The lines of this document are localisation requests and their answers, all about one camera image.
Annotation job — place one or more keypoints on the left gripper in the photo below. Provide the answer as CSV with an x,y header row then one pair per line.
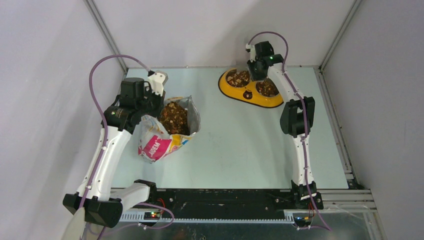
x,y
159,99

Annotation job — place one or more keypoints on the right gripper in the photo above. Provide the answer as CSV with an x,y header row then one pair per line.
x,y
255,76

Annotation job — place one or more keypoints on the yellow double pet bowl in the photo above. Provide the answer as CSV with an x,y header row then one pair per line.
x,y
248,93

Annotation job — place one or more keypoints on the pet food bag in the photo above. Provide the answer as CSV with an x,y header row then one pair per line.
x,y
155,142

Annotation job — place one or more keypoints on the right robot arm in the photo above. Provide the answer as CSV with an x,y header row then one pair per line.
x,y
296,120

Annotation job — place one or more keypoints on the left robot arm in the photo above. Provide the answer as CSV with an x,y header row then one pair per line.
x,y
103,207

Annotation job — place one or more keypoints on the pet food kibble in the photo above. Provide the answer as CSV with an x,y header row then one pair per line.
x,y
174,118

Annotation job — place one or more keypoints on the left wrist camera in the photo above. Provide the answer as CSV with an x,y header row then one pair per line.
x,y
157,80

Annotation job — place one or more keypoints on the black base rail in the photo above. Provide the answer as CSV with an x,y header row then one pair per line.
x,y
231,204

